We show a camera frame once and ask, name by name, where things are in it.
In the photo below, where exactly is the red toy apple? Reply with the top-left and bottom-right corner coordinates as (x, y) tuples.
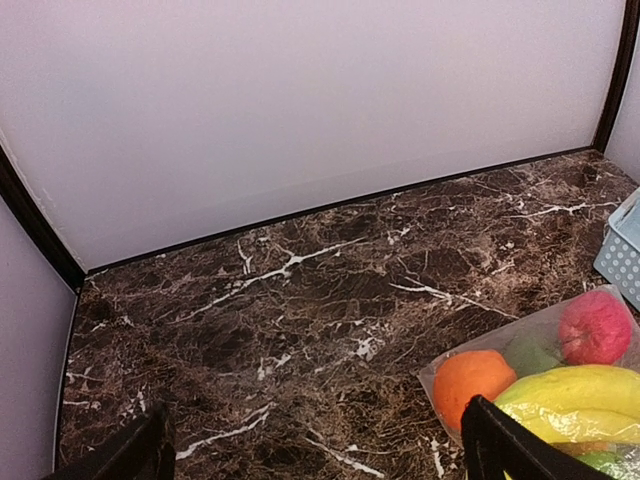
(558, 290), (632, 365)

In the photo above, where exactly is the clear dotted zip top bag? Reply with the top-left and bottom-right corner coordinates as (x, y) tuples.
(419, 285), (639, 479)

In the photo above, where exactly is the green toy avocado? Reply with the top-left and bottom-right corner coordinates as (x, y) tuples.
(503, 335), (563, 378)

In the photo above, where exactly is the light blue perforated basket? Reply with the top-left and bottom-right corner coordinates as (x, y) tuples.
(593, 189), (640, 310)

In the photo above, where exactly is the black right corner post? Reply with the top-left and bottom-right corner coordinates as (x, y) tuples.
(591, 0), (639, 154)

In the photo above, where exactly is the black corner post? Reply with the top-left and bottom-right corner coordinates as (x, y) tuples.
(591, 0), (639, 154)
(1, 148), (86, 296)

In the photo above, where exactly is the green toy cabbage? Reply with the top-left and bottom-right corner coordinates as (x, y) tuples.
(576, 451), (639, 479)

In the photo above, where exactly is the black left corner post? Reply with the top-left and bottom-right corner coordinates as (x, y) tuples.
(1, 148), (86, 296)

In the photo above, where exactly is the yellow toy banana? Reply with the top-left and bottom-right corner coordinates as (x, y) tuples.
(494, 365), (639, 444)

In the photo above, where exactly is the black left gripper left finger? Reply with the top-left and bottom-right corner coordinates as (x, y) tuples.
(49, 403), (176, 480)

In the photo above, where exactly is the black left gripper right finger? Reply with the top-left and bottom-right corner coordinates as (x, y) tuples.
(461, 395), (608, 480)

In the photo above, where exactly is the orange toy orange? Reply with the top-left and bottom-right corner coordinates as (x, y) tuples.
(433, 350), (517, 432)

